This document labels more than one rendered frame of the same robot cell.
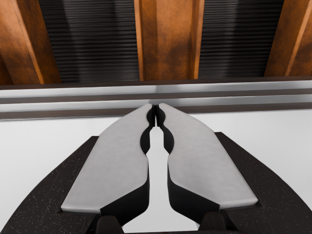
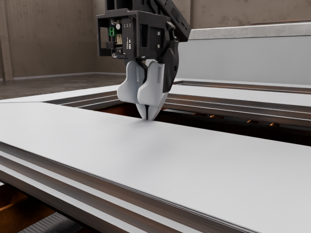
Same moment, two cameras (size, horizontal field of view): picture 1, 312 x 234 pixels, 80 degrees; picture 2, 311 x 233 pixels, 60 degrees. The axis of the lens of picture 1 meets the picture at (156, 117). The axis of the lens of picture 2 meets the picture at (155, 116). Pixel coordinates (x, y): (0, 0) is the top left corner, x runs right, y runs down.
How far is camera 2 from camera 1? 0.46 m
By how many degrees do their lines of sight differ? 102
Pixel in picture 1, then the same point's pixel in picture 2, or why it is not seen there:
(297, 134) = (210, 135)
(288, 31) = not seen: outside the picture
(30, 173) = (69, 116)
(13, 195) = (44, 117)
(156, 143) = (135, 123)
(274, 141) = (195, 134)
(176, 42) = not seen: hidden behind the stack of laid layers
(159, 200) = (98, 135)
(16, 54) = not seen: hidden behind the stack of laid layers
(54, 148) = (95, 115)
